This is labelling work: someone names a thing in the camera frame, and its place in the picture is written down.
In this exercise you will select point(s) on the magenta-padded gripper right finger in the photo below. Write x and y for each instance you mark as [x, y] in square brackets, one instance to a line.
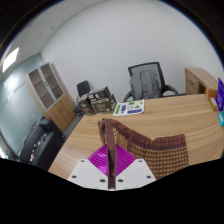
[138, 173]

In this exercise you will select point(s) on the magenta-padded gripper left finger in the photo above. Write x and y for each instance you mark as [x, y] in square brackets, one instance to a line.
[85, 173]

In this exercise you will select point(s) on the black sofa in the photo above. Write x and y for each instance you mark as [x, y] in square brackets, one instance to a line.
[43, 143]

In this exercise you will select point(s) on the white sheet with coloured prints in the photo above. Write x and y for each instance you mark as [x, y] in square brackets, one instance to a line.
[129, 108]

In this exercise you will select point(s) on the wooden cabinet with glass doors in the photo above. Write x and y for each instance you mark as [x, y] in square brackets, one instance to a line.
[60, 111]

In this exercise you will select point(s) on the small brown cardboard box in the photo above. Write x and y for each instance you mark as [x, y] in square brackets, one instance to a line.
[85, 106]

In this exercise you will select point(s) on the large brown printed cardboard box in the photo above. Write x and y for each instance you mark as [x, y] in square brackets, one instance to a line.
[104, 106]

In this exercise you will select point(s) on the dark printed cardboard box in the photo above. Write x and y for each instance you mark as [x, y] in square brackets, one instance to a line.
[98, 95]

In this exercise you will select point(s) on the small black office chair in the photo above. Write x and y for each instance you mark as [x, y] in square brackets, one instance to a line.
[83, 87]

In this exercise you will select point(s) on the grey backpack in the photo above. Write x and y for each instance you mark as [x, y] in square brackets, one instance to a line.
[146, 85]

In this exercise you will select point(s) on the small blue box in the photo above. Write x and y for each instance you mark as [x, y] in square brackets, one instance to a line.
[221, 119]

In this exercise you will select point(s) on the yellow flat packet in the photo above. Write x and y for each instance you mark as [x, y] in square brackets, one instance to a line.
[213, 103]

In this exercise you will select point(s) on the black mesh office chair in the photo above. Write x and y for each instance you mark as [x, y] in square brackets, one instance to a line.
[160, 71]

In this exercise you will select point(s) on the orange box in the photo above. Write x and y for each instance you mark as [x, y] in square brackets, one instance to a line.
[210, 91]

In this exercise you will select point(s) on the wooden side desk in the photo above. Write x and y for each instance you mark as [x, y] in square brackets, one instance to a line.
[196, 80]

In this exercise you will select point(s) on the purple upright box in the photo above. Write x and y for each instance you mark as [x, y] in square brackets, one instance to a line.
[220, 93]

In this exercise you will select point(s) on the white ceiling light panel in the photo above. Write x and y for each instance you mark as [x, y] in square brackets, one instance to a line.
[10, 60]

